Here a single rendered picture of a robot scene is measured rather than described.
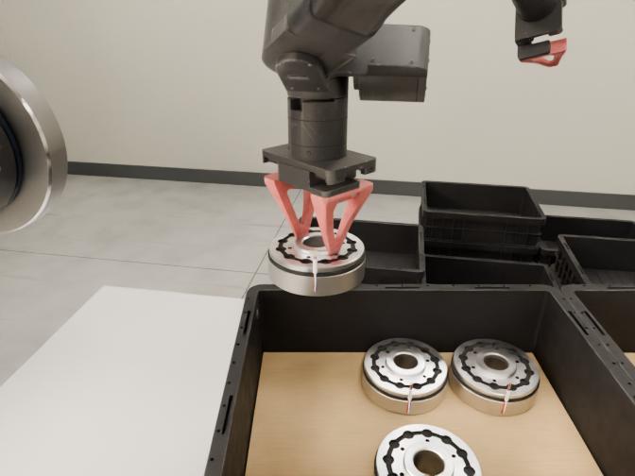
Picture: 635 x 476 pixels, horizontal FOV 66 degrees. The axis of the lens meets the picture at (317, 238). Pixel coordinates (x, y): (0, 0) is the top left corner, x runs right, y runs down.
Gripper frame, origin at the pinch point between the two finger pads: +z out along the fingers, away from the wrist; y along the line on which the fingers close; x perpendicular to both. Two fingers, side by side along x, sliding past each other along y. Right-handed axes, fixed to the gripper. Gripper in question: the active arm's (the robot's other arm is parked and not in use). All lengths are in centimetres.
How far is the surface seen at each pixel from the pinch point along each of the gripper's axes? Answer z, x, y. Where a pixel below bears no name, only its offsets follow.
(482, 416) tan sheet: 21.0, -11.2, -16.1
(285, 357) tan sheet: 20.5, -1.0, 7.3
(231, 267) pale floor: 96, -85, 155
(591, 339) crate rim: 10.9, -20.0, -22.6
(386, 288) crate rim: 10.4, -11.4, -0.8
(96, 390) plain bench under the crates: 33, 16, 34
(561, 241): 40, -112, 13
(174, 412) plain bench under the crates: 33.4, 9.5, 21.5
